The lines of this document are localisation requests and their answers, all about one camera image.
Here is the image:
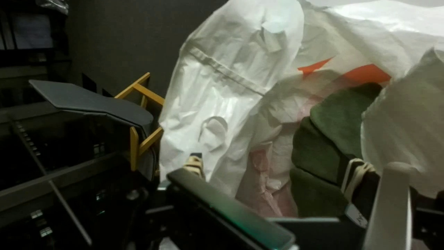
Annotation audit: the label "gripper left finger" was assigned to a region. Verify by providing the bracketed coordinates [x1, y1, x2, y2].
[166, 167, 297, 250]

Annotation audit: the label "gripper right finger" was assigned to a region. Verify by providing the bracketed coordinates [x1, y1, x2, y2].
[363, 161, 414, 250]

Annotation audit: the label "wooden folding chair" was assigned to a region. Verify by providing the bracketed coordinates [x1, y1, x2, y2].
[28, 71, 167, 178]

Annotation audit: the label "white plastic shopping bag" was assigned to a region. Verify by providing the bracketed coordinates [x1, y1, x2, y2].
[159, 0, 444, 220]

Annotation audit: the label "brown moose plush toy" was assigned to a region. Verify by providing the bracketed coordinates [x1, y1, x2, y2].
[291, 82, 386, 220]

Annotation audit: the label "white cord strands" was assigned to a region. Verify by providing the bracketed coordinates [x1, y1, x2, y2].
[340, 157, 379, 196]

